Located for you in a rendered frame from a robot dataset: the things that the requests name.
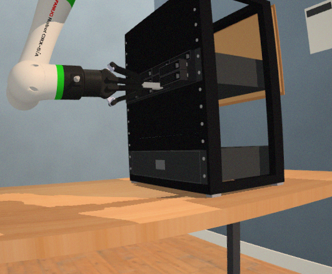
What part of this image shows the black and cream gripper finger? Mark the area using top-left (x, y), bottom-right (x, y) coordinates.
top-left (106, 62), bottom-right (160, 86)
top-left (106, 84), bottom-right (163, 106)

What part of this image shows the black server rack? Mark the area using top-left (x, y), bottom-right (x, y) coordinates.
top-left (125, 0), bottom-right (284, 198)

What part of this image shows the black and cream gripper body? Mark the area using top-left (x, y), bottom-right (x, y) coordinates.
top-left (82, 69), bottom-right (118, 99)

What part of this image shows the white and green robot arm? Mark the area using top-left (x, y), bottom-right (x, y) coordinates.
top-left (6, 0), bottom-right (84, 111)

